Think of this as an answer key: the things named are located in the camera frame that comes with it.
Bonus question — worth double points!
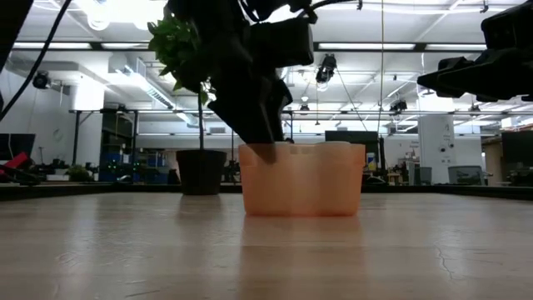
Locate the orange translucent plastic basket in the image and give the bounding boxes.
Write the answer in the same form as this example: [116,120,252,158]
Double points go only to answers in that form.
[238,141,366,218]

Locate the black monitor screen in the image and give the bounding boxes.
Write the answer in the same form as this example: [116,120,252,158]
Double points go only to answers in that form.
[324,130,381,145]

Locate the green leafy plant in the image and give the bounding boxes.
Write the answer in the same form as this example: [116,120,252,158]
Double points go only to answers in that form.
[147,12,220,152]

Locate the black plant pot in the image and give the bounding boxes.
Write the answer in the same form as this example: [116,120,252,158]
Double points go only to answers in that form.
[176,149,228,197]

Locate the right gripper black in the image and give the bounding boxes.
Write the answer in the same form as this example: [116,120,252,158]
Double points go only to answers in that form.
[417,0,533,103]

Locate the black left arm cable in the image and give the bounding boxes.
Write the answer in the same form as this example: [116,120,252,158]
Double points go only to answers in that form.
[0,0,73,123]

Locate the white building pillar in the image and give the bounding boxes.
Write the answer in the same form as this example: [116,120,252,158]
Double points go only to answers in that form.
[417,114,456,185]

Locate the dark equipment shelving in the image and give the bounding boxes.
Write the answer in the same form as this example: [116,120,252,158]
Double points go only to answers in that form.
[98,108,139,183]

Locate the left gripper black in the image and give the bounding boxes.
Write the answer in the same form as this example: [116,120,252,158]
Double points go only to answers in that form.
[182,0,317,164]

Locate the red object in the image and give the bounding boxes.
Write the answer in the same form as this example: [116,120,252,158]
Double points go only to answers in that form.
[0,151,31,177]

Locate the black ceiling-hung camera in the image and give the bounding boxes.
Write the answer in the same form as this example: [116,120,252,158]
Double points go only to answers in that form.
[315,52,339,85]

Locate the grey storage bin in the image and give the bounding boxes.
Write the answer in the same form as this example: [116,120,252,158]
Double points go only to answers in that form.
[447,165,486,186]

